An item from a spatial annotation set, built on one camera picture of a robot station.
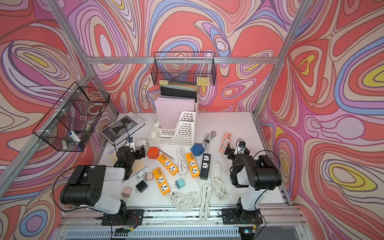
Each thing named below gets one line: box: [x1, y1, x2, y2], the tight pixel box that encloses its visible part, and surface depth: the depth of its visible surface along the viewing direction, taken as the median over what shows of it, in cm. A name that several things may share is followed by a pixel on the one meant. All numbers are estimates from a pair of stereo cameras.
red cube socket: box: [147, 147, 160, 159], surface depth 94 cm
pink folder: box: [154, 96, 196, 129], surface depth 90 cm
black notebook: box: [160, 85, 198, 103], surface depth 95 cm
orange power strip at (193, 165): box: [186, 152, 200, 179], surface depth 91 cm
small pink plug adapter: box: [144, 172, 154, 181], surface depth 88 cm
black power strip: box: [199, 153, 211, 181], surface depth 90 cm
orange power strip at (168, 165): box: [157, 154, 179, 176], surface depth 91 cm
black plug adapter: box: [135, 179, 149, 194], surface depth 84 cm
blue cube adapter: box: [190, 143, 205, 156], surface depth 95 cm
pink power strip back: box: [219, 132, 232, 153], surface depth 101 cm
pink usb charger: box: [121, 186, 133, 200], surface depth 82 cm
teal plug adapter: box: [175, 178, 185, 189], surface depth 85 cm
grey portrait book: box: [99, 111, 146, 146], surface depth 109 cm
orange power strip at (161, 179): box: [152, 167, 171, 196], surface depth 84 cm
